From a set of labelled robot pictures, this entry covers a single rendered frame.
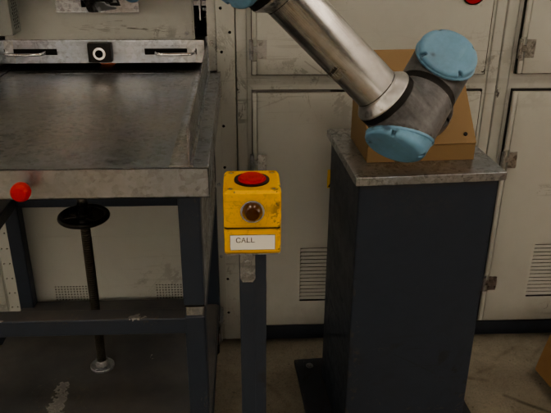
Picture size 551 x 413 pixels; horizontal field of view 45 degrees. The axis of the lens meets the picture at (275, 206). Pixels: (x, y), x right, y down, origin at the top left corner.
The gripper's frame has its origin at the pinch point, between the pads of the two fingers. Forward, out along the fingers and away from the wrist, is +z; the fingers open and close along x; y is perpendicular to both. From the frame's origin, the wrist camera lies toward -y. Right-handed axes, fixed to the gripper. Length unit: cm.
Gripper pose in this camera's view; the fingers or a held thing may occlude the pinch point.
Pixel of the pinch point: (97, 5)
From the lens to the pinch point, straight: 178.9
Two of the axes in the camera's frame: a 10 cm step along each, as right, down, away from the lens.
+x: -0.2, -10.0, 0.9
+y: 10.0, -0.1, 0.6
